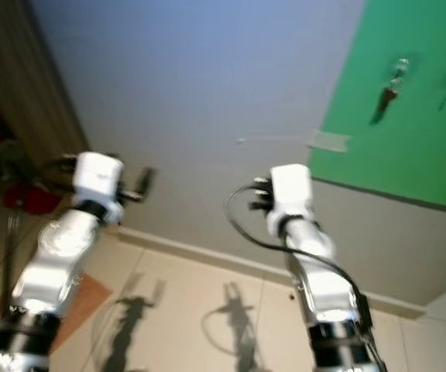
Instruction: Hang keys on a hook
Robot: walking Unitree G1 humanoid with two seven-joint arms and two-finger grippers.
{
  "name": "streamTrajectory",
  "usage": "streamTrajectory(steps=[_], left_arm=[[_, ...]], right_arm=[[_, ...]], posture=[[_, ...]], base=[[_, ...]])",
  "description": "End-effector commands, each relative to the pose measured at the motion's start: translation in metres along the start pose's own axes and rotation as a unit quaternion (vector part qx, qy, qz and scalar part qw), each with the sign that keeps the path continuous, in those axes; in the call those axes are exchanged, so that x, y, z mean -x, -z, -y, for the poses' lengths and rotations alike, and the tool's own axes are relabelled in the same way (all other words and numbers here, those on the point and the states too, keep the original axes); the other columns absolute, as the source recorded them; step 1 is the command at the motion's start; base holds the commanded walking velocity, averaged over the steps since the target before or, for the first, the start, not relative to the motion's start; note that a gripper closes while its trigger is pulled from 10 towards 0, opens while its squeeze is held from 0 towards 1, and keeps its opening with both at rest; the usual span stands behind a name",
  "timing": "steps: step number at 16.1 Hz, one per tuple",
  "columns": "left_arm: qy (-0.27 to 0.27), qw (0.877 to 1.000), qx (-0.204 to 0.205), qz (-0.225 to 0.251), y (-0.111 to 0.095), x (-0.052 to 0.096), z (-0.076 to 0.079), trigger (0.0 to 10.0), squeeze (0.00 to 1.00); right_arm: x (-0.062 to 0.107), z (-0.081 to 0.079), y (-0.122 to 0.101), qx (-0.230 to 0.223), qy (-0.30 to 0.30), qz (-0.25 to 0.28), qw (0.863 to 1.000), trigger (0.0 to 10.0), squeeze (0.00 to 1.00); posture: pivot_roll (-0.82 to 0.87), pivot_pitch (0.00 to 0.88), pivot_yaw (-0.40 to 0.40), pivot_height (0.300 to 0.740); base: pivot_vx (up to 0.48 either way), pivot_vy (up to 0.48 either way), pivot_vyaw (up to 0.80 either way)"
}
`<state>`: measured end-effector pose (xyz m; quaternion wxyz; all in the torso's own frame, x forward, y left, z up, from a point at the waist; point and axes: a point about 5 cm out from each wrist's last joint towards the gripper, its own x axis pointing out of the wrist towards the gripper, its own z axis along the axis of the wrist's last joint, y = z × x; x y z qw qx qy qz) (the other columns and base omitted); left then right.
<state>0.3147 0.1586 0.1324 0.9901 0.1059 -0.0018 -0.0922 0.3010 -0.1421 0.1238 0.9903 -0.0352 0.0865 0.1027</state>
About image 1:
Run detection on hanging keys with dark tag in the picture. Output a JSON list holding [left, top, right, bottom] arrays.
[[369, 77, 403, 126]]

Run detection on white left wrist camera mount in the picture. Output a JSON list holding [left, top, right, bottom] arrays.
[[71, 151, 126, 226]]

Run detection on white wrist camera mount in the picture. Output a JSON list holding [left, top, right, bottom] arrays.
[[71, 151, 126, 226], [267, 164, 315, 238]]

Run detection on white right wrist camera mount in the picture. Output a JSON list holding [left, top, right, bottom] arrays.
[[267, 164, 315, 238]]

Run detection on red object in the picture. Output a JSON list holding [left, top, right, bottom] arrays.
[[2, 183, 47, 212]]

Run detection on clear wall hook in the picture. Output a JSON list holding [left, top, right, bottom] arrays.
[[391, 56, 413, 82]]

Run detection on wooden door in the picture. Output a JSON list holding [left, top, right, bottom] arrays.
[[0, 0, 90, 183]]

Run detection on brown floor mat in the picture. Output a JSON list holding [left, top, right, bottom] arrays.
[[0, 271, 114, 361]]

